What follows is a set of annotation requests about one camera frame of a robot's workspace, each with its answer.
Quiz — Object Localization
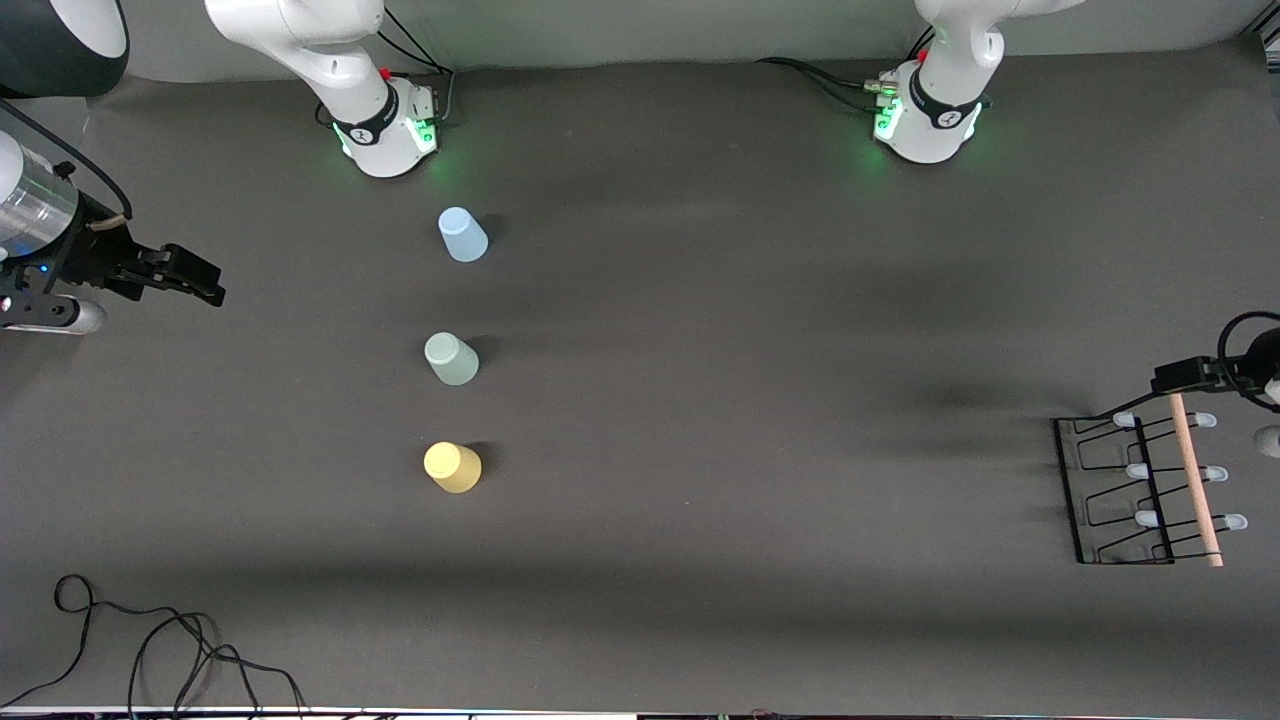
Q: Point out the thin black loose cable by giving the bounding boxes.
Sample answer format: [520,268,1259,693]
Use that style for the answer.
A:
[0,574,216,709]
[128,612,307,717]

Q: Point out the dark grey table mat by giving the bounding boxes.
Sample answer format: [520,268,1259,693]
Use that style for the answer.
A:
[0,35,1280,713]

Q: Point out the light green plastic cup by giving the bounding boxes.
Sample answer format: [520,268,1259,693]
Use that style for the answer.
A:
[424,332,480,387]

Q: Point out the black arm base cables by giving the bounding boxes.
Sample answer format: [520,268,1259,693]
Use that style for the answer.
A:
[755,28,941,114]
[375,5,457,127]

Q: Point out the light blue plastic cup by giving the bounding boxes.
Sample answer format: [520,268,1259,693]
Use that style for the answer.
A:
[438,207,490,264]

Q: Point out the yellow plastic cup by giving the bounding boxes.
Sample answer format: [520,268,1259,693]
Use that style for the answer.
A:
[423,441,483,495]

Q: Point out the black wire cup holder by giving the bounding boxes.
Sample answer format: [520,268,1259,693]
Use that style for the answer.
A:
[1052,393,1249,569]

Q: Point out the black right arm base cables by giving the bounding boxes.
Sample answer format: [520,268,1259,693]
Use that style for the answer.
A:
[375,5,457,127]

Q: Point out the black left arm base cables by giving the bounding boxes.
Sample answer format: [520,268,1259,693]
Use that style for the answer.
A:
[755,28,941,114]

